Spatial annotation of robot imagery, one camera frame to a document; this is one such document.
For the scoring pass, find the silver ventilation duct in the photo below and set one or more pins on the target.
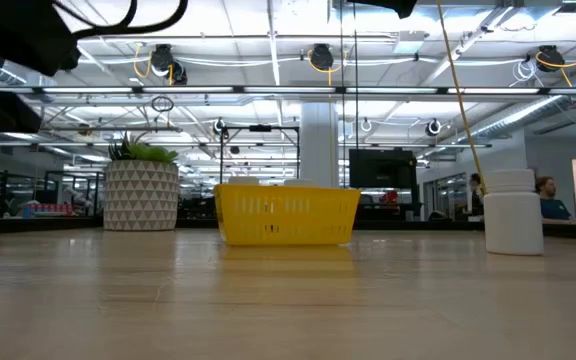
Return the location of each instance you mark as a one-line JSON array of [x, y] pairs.
[[518, 117]]

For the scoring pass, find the plant in triangle-patterned pot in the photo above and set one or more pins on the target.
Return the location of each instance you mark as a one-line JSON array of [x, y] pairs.
[[140, 195]]

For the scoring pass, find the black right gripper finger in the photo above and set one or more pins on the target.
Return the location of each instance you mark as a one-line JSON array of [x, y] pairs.
[[400, 7]]

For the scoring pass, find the person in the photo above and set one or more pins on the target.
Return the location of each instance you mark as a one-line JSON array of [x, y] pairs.
[[476, 197], [553, 207]]

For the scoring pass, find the yellow plastic basket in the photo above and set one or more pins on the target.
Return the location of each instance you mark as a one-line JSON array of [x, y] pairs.
[[288, 215]]

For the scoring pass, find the row of red boxes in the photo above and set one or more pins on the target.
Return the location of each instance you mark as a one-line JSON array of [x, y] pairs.
[[50, 209]]

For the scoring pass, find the long ceiling light strip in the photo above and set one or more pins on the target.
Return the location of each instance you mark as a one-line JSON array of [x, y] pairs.
[[288, 90]]

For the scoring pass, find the white pillar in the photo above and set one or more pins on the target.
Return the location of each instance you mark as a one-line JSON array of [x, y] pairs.
[[318, 150]]

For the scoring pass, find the black background frame stand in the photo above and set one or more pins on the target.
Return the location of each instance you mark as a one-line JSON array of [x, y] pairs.
[[260, 128]]

